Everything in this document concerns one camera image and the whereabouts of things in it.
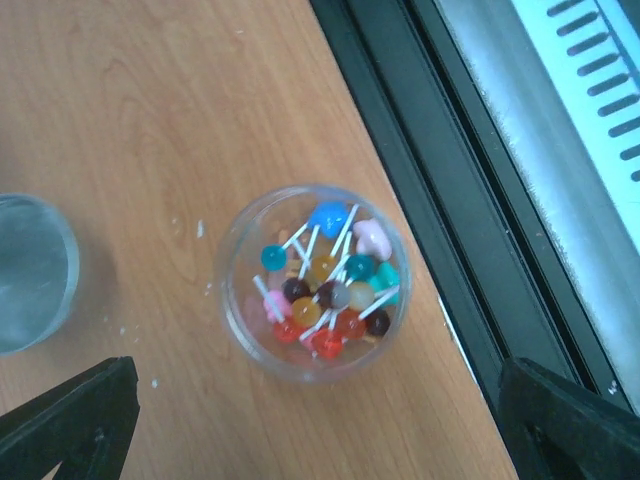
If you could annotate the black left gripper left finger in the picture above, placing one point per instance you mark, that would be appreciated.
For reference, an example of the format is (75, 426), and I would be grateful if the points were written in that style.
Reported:
(80, 429)

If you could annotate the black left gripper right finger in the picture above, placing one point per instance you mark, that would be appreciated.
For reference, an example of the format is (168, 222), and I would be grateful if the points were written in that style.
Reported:
(556, 429)

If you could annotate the pink star candy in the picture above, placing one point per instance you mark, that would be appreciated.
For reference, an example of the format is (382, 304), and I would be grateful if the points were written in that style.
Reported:
(276, 298)
(371, 239)

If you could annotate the blue star candy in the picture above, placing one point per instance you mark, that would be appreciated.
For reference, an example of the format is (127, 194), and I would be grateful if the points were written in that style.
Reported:
(329, 218)

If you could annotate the silver jar lid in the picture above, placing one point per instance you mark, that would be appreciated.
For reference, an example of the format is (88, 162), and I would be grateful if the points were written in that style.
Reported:
(40, 269)

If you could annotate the green star candy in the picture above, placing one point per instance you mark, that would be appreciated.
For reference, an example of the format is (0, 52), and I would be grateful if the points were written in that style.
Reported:
(385, 278)

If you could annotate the red lollipop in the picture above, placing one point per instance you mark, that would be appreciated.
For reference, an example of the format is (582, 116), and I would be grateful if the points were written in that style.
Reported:
(324, 343)

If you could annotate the blue lollipop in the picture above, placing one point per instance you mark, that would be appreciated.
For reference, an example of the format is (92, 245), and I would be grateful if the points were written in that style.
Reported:
(274, 256)

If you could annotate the clear plastic jar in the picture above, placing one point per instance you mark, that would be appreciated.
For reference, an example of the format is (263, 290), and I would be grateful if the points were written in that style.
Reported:
(336, 278)

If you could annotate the light blue cable duct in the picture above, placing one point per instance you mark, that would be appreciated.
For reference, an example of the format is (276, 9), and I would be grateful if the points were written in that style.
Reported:
(590, 51)

